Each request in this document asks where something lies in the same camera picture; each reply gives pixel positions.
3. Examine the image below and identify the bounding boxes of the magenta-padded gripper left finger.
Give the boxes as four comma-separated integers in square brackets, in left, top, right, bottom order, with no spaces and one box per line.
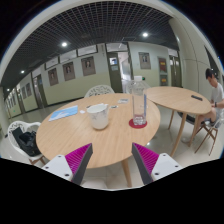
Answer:
[41,142,94,186]

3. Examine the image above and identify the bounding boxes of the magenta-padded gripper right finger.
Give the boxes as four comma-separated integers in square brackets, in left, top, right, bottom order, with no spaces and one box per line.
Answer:
[131,142,184,186]

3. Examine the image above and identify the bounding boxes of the clear plastic bottle white cap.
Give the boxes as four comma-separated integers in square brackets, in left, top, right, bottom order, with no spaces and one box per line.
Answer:
[131,75,148,127]

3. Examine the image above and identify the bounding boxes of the black bag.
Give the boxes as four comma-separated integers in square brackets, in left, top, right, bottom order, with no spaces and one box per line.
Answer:
[11,126,42,158]

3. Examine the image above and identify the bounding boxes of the flat round red coaster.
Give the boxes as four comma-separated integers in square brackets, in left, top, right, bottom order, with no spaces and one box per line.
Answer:
[128,118,148,130]

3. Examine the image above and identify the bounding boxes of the light blue booklet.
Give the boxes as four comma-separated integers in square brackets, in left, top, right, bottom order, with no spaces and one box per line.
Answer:
[48,105,79,123]

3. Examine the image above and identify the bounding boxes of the round wooden table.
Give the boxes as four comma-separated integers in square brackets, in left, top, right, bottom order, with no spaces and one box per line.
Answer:
[145,86,213,158]

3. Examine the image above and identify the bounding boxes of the black phone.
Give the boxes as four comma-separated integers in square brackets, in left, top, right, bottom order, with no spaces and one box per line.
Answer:
[190,94,204,102]

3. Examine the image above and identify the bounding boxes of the person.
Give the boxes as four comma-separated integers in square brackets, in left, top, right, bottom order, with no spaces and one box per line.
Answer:
[196,67,224,128]

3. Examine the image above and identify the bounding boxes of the round ceiling lights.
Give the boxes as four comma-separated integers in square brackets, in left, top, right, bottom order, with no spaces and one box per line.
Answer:
[19,31,149,75]

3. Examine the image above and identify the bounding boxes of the framed wall portraits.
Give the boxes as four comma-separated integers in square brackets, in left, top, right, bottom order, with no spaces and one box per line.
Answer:
[6,51,169,111]

